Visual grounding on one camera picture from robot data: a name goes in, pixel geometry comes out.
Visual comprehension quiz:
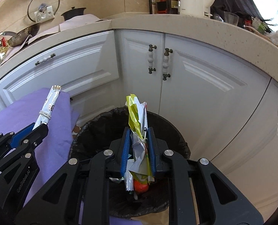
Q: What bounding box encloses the yellow silver wrapper bundle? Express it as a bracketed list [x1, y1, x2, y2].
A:
[125, 94, 156, 194]

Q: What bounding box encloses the wide white drawer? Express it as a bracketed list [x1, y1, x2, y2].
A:
[0, 30, 120, 104]

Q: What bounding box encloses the clear plastic bag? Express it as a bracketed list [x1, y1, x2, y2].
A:
[265, 29, 278, 47]

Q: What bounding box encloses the glass pot lid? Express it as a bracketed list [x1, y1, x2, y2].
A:
[27, 0, 60, 23]

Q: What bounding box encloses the black pot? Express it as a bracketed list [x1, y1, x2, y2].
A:
[61, 7, 86, 21]

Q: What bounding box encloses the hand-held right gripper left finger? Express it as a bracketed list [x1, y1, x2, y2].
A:
[14, 127, 131, 225]

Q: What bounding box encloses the purple tablecloth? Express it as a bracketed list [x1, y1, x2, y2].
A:
[0, 88, 139, 225]

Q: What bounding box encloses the soy sauce bottle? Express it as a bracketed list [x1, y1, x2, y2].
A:
[165, 0, 180, 14]

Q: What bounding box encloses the white cloth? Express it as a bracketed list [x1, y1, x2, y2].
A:
[59, 14, 100, 32]
[1, 29, 61, 62]

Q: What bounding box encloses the silver wrapper roll with string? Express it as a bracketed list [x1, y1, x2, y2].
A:
[33, 84, 62, 132]

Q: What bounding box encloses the steel wok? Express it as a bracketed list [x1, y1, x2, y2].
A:
[0, 23, 41, 48]

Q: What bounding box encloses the narrow white cabinet door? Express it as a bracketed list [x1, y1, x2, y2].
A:
[114, 29, 166, 122]

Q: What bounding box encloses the cabinet door handle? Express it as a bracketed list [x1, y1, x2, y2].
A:
[148, 44, 157, 74]
[162, 48, 173, 80]

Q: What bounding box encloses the glass cup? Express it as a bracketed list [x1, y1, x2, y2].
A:
[224, 11, 240, 26]

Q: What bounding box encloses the wide drawer handle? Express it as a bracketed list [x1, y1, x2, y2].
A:
[35, 54, 56, 65]

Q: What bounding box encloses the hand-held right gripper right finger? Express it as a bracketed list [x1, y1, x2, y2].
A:
[148, 127, 264, 225]

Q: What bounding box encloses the white lid holder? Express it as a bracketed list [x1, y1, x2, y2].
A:
[34, 5, 54, 22]

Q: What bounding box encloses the large orange plastic bag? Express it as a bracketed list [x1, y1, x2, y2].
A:
[134, 179, 150, 194]

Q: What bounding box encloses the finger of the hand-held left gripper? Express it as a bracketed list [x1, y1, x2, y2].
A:
[0, 122, 36, 160]
[0, 123, 49, 177]

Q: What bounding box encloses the trash bin with black bag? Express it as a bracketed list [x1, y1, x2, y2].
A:
[69, 108, 191, 218]

